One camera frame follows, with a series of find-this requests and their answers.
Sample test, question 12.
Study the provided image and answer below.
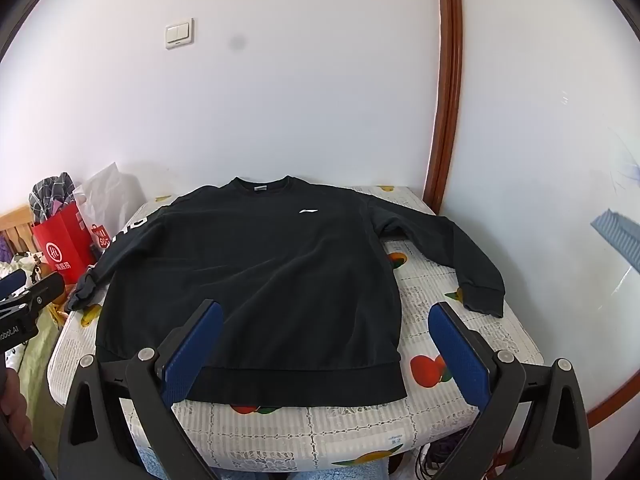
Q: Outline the wooden chair back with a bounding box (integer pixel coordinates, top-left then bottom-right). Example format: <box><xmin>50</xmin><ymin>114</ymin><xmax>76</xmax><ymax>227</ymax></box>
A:
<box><xmin>0</xmin><ymin>207</ymin><xmax>38</xmax><ymax>256</ymax></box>

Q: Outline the red paper bag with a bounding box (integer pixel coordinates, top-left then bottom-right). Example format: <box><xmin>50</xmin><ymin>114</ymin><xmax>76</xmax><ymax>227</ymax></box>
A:
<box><xmin>31</xmin><ymin>200</ymin><xmax>101</xmax><ymax>283</ymax></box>

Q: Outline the black cable bundle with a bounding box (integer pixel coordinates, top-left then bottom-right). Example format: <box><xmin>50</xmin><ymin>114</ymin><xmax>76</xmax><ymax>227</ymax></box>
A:
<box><xmin>417</xmin><ymin>435</ymin><xmax>501</xmax><ymax>480</ymax></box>

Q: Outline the fruit print tablecloth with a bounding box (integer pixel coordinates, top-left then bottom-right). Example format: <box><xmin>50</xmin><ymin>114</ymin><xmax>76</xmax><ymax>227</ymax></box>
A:
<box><xmin>47</xmin><ymin>185</ymin><xmax>546</xmax><ymax>473</ymax></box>

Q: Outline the green cloth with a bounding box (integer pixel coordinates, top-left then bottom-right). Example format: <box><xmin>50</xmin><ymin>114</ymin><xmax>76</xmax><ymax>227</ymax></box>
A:
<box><xmin>5</xmin><ymin>305</ymin><xmax>66</xmax><ymax>441</ymax></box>

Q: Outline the brown wooden door frame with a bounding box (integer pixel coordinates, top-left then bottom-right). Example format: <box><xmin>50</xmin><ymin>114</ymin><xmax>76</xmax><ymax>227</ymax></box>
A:
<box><xmin>422</xmin><ymin>0</ymin><xmax>640</xmax><ymax>431</ymax></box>

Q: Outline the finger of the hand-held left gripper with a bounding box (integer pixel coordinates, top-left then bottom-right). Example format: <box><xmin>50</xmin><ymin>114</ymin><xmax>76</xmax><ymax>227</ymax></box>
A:
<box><xmin>0</xmin><ymin>275</ymin><xmax>67</xmax><ymax>317</ymax></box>
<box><xmin>0</xmin><ymin>268</ymin><xmax>27</xmax><ymax>298</ymax></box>

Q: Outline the red white printed bag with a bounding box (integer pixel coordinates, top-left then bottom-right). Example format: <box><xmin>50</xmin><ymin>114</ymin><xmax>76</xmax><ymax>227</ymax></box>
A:
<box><xmin>89</xmin><ymin>224</ymin><xmax>112</xmax><ymax>257</ymax></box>

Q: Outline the white plastic bag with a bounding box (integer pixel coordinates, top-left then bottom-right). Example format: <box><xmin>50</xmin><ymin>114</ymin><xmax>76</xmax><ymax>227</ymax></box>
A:
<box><xmin>75</xmin><ymin>162</ymin><xmax>146</xmax><ymax>241</ymax></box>

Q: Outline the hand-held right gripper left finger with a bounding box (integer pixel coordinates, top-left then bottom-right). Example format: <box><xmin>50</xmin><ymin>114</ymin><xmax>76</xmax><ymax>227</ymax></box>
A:
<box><xmin>57</xmin><ymin>299</ymin><xmax>224</xmax><ymax>480</ymax></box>

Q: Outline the person's left hand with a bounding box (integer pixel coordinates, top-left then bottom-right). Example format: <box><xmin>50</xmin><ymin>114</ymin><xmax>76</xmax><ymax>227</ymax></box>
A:
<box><xmin>0</xmin><ymin>390</ymin><xmax>33</xmax><ymax>453</ymax></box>

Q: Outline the black sweatshirt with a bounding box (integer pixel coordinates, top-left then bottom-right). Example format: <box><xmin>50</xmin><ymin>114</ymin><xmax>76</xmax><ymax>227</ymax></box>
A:
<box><xmin>65</xmin><ymin>175</ymin><xmax>506</xmax><ymax>408</ymax></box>

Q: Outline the white wall light switch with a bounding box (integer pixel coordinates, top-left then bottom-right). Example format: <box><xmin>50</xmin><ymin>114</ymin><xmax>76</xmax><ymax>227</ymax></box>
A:
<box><xmin>165</xmin><ymin>17</ymin><xmax>196</xmax><ymax>51</ymax></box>

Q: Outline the grey plaid cloth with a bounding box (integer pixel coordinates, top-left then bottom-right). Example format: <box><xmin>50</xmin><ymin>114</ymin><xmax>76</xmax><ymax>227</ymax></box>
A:
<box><xmin>29</xmin><ymin>172</ymin><xmax>76</xmax><ymax>223</ymax></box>

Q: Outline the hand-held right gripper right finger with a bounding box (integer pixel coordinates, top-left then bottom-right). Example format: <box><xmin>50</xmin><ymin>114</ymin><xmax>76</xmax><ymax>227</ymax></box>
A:
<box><xmin>428</xmin><ymin>301</ymin><xmax>593</xmax><ymax>480</ymax></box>

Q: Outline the blue striped cloth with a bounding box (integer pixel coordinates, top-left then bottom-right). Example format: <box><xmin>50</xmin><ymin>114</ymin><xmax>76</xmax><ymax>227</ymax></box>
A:
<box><xmin>590</xmin><ymin>207</ymin><xmax>640</xmax><ymax>276</ymax></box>

